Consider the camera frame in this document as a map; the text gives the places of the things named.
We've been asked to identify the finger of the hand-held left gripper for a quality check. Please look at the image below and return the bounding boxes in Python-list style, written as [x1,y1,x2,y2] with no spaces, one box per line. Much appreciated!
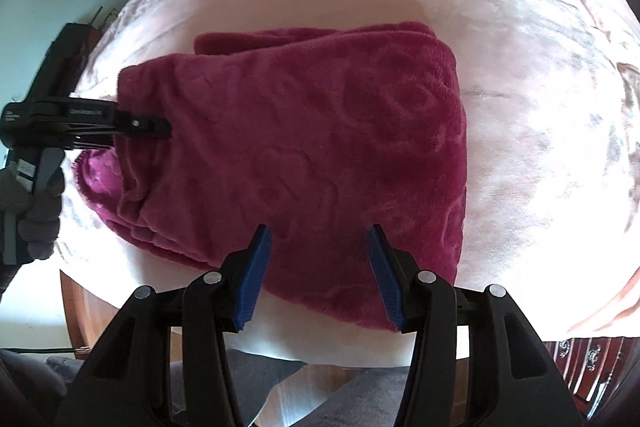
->
[64,133,123,154]
[65,99,173,142]

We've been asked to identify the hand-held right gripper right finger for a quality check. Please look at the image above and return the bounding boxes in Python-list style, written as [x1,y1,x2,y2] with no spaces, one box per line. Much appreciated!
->
[367,226,586,427]

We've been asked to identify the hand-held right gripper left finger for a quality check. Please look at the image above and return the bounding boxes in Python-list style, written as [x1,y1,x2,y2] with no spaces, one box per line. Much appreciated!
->
[55,224,273,427]

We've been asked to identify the magenta embossed fleece blanket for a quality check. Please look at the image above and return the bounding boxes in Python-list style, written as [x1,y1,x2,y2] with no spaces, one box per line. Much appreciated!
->
[75,21,469,334]

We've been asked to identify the person's left hand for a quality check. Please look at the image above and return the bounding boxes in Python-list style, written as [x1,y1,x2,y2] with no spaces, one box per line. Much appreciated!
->
[0,166,67,262]

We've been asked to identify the person's grey trousers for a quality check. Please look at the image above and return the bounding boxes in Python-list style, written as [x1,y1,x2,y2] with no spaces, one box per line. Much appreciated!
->
[0,346,417,427]

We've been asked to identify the pink blanket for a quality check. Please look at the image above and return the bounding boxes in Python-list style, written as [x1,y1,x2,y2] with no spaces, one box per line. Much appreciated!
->
[52,0,640,366]

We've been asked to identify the dark carved wooden cabinet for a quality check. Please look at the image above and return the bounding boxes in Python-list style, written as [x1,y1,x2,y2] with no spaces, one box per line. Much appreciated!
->
[541,336,632,419]

